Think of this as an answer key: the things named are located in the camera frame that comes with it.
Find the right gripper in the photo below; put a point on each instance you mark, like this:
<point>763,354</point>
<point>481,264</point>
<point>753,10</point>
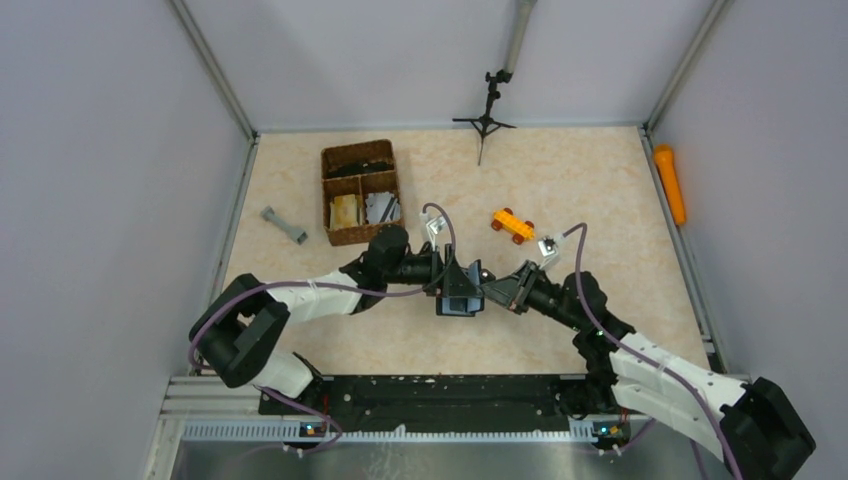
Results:
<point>514,290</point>

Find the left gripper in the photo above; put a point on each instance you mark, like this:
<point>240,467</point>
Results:
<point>455,283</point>

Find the brown wicker basket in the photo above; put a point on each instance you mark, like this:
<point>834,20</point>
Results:
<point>358,170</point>

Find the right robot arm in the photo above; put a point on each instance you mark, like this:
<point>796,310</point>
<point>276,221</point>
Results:
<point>751,426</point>

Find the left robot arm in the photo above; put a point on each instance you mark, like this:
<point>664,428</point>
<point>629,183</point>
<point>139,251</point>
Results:
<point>237,335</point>

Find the gold cards in basket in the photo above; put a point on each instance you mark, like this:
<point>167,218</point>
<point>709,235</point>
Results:
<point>345,212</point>

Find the orange toy brick car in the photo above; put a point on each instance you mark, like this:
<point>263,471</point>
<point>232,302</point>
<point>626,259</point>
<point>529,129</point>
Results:
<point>520,231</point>

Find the black mini tripod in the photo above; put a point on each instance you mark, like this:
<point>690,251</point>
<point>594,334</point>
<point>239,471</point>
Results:
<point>485,124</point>

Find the grey plastic connector piece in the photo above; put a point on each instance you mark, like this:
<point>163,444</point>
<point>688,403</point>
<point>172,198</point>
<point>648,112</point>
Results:
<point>296,234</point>

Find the orange flashlight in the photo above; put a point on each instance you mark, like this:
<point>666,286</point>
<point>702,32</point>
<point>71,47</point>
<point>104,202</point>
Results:
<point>664,160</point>

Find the grey pole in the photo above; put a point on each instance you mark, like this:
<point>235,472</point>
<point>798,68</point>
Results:
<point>524,9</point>

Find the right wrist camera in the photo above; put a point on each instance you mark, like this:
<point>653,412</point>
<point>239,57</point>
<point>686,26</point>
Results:
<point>550,249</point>

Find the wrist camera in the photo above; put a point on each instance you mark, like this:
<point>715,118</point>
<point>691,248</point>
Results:
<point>550,249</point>
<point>431,227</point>

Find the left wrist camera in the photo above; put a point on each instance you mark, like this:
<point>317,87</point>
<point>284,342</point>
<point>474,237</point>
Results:
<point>431,227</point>

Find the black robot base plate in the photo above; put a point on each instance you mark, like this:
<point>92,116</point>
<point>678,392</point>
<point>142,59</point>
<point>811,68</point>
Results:
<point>469,403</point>

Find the white slotted cable duct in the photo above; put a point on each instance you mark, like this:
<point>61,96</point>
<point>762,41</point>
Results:
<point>283,431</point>

